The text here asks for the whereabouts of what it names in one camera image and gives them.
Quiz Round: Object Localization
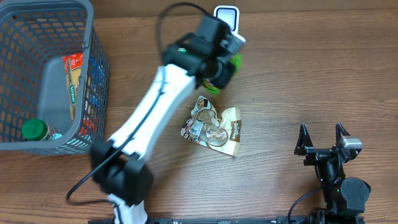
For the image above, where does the green capped bottle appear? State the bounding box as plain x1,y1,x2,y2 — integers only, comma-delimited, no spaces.
22,119,62,141

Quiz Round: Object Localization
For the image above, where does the white brown cookie bag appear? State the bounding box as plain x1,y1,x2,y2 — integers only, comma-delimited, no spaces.
180,96,242,156

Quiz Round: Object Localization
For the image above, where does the grey plastic basket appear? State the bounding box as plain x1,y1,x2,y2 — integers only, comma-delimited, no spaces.
1,1,109,155

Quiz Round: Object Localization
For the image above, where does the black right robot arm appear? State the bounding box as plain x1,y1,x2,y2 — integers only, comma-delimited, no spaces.
294,123,371,223

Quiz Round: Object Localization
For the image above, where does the green candy bag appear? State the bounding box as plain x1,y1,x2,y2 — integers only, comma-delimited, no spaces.
202,54,242,95

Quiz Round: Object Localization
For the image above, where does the orange pasta packet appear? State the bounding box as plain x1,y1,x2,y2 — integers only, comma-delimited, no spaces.
62,53,83,122

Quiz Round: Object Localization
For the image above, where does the white barcode scanner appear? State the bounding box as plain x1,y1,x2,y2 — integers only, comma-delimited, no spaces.
213,5,240,33

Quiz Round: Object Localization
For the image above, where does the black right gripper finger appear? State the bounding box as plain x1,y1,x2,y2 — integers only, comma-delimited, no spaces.
335,123,350,146
294,123,313,156

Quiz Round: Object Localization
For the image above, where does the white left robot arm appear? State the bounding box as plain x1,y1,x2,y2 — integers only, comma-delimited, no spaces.
90,15,246,223

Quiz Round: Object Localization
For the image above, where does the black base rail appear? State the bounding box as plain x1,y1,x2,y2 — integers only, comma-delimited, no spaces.
87,215,365,224

